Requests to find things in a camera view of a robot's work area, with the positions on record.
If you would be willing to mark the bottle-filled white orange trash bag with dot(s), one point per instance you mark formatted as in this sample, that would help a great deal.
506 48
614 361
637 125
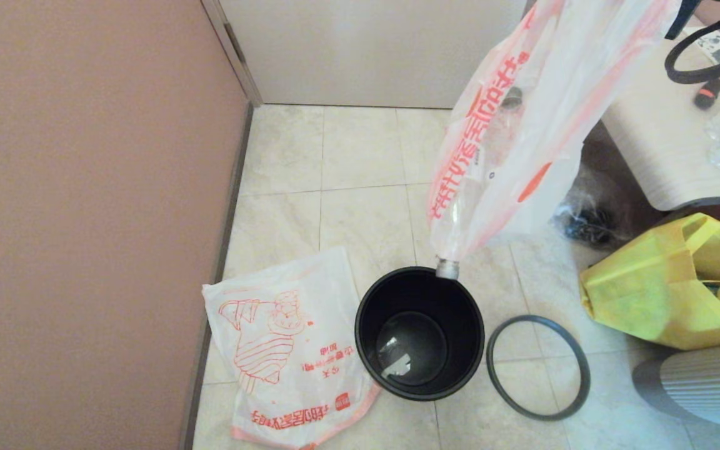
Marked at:
560 94

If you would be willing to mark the clear crumpled plastic bag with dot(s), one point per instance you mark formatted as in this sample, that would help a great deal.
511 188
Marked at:
604 194

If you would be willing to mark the yellow fabric tote bag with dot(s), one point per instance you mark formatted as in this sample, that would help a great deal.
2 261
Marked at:
647 294

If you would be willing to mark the black round trash bin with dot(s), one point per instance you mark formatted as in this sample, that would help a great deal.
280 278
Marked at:
460 350

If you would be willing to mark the fresh white red-printed bag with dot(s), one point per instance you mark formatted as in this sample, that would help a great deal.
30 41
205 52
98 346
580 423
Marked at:
285 375

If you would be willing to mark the black orange marker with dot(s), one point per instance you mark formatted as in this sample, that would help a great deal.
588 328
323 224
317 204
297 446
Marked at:
707 95

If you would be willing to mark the light wood table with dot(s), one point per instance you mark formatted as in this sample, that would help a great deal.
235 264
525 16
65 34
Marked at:
660 144

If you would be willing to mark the crushed clear plastic bottle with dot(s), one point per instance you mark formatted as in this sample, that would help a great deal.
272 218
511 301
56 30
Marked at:
511 99

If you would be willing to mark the white door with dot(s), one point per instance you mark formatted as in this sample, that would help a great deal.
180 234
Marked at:
366 50

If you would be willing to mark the grey ribbed round object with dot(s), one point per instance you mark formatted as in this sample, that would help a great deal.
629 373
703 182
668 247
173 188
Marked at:
710 387

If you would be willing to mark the grey door frame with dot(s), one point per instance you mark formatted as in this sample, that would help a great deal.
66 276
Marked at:
239 62

